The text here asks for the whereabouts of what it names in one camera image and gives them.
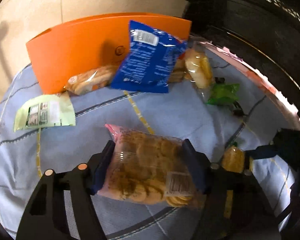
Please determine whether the yellow small bread packet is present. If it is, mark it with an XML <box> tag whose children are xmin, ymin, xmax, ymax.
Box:
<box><xmin>185</xmin><ymin>41</ymin><xmax>215</xmax><ymax>103</ymax></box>

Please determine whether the red round cracker packet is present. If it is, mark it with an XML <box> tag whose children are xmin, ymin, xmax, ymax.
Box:
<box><xmin>168</xmin><ymin>58</ymin><xmax>191</xmax><ymax>83</ymax></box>

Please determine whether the pale green white packet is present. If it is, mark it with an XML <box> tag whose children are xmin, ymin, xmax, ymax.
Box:
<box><xmin>13</xmin><ymin>92</ymin><xmax>76</xmax><ymax>132</ymax></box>

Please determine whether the green snack packet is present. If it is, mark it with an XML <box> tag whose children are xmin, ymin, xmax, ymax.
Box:
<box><xmin>207</xmin><ymin>83</ymin><xmax>240</xmax><ymax>106</ymax></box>

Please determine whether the blue snack bag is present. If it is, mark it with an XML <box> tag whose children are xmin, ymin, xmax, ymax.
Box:
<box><xmin>110</xmin><ymin>20</ymin><xmax>187</xmax><ymax>94</ymax></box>

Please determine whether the light blue tablecloth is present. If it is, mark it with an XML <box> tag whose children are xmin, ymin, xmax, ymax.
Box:
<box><xmin>0</xmin><ymin>51</ymin><xmax>295</xmax><ymax>239</ymax></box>

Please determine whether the pink packet of cookies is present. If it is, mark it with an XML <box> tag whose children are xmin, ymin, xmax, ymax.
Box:
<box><xmin>97</xmin><ymin>124</ymin><xmax>205</xmax><ymax>207</ymax></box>

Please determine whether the orange cardboard box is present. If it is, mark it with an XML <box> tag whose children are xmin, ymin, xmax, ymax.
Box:
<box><xmin>26</xmin><ymin>12</ymin><xmax>191</xmax><ymax>94</ymax></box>

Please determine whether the orange rice cracker packet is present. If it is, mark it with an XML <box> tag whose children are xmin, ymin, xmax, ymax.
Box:
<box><xmin>64</xmin><ymin>65</ymin><xmax>118</xmax><ymax>95</ymax></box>

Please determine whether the dark carved wooden screen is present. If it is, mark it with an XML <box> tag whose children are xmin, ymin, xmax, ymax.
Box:
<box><xmin>183</xmin><ymin>0</ymin><xmax>300</xmax><ymax>116</ymax></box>

